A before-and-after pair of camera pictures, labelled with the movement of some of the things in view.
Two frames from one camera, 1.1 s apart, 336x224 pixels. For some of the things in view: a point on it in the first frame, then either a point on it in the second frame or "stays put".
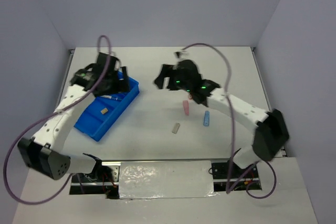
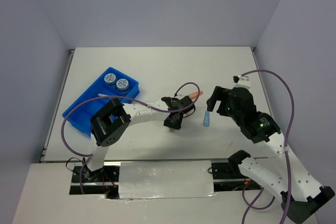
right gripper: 167,71 -> 217,95
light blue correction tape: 206,119 stays put
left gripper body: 114,85 -> 176,124
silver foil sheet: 155,180 stays put
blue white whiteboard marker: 107,96 stays put
